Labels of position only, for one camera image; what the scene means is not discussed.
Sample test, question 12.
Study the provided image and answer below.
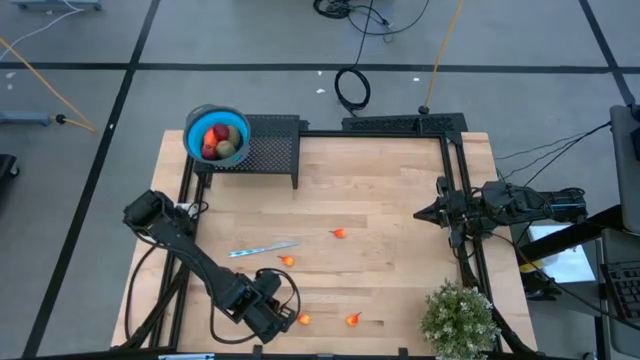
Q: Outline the long narrow perforated black panel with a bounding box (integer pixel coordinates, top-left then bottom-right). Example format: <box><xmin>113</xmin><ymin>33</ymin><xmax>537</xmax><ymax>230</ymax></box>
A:
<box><xmin>341</xmin><ymin>112</ymin><xmax>470</xmax><ymax>147</ymax></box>

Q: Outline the white sheet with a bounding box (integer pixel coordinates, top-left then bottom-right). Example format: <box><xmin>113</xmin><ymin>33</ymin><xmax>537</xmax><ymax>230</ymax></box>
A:
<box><xmin>527</xmin><ymin>223</ymin><xmax>598</xmax><ymax>285</ymax></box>

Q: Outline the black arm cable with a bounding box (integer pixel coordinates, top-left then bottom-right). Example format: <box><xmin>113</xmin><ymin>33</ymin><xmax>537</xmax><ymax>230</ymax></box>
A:
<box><xmin>123</xmin><ymin>242</ymin><xmax>161</xmax><ymax>346</ymax></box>

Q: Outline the grey side desk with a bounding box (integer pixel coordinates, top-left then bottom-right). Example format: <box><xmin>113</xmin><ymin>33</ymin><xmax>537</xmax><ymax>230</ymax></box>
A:
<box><xmin>597</xmin><ymin>227</ymin><xmax>640</xmax><ymax>359</ymax></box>

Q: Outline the teal collapsible colander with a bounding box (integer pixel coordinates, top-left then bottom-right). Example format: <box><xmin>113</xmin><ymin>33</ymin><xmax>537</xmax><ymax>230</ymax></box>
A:
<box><xmin>182</xmin><ymin>103</ymin><xmax>252</xmax><ymax>169</ymax></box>

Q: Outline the yellow floor cable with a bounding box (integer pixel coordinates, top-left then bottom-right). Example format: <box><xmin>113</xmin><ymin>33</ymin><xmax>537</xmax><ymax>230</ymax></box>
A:
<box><xmin>0</xmin><ymin>37</ymin><xmax>98</xmax><ymax>134</ymax></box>

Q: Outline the white blue label plate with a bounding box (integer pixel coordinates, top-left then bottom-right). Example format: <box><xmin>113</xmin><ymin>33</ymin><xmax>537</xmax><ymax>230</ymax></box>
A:
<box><xmin>157</xmin><ymin>352</ymin><xmax>217</xmax><ymax>360</ymax></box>

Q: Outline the grey metal floor beam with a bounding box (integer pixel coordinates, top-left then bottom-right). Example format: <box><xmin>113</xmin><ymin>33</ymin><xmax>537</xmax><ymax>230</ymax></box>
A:
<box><xmin>0</xmin><ymin>110</ymin><xmax>53</xmax><ymax>127</ymax></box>
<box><xmin>10</xmin><ymin>0</ymin><xmax>104</xmax><ymax>13</ymax></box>

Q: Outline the black perforated metal stand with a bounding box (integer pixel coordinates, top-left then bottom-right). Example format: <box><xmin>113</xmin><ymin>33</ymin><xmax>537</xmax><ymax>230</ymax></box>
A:
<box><xmin>193</xmin><ymin>114</ymin><xmax>302</xmax><ymax>190</ymax></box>

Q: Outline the black hanging coiled cable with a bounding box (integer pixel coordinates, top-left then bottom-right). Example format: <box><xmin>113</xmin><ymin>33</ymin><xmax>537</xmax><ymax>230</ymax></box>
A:
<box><xmin>333</xmin><ymin>0</ymin><xmax>381</xmax><ymax>115</ymax></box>

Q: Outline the black equipment base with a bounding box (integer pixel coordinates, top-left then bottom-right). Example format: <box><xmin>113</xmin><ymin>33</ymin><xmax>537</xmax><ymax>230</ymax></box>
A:
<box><xmin>0</xmin><ymin>153</ymin><xmax>22</xmax><ymax>180</ymax></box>

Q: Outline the grey computer monitor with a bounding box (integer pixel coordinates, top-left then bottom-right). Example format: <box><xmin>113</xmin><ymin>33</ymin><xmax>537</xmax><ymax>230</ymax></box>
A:
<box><xmin>608</xmin><ymin>103</ymin><xmax>640</xmax><ymax>224</ymax></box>

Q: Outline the white floor cable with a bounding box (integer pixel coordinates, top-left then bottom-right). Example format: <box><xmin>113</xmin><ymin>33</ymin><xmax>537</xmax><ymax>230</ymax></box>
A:
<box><xmin>0</xmin><ymin>0</ymin><xmax>89</xmax><ymax>62</ymax></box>

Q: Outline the potted green plant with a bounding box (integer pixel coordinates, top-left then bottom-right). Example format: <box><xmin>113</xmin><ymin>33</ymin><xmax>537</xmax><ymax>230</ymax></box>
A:
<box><xmin>420</xmin><ymin>278</ymin><xmax>502</xmax><ymax>360</ymax></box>

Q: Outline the knife with patterned handle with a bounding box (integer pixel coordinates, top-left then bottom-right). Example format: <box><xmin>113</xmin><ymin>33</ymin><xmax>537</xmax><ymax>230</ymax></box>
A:
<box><xmin>228</xmin><ymin>240</ymin><xmax>301</xmax><ymax>259</ymax></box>

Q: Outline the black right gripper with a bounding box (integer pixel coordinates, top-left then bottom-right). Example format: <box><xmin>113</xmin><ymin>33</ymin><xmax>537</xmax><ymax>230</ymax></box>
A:
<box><xmin>413</xmin><ymin>175</ymin><xmax>485</xmax><ymax>250</ymax></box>

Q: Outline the black diagonal bar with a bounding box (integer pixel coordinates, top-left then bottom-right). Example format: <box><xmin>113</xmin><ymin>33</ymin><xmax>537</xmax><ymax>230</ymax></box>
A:
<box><xmin>518</xmin><ymin>203</ymin><xmax>626</xmax><ymax>262</ymax></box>

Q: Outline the black cable bundle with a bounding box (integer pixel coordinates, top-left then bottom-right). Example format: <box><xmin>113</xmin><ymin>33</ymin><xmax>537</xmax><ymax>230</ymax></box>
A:
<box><xmin>312</xmin><ymin>0</ymin><xmax>432</xmax><ymax>45</ymax></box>

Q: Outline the yellow hanging cable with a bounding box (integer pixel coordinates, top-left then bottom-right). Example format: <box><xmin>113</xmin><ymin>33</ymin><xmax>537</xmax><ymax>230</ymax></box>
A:
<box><xmin>421</xmin><ymin>0</ymin><xmax>465</xmax><ymax>116</ymax></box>

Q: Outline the black keyboard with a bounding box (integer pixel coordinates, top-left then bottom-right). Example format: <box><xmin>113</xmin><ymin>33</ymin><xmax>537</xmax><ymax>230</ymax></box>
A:
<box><xmin>599</xmin><ymin>259</ymin><xmax>640</xmax><ymax>322</ymax></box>

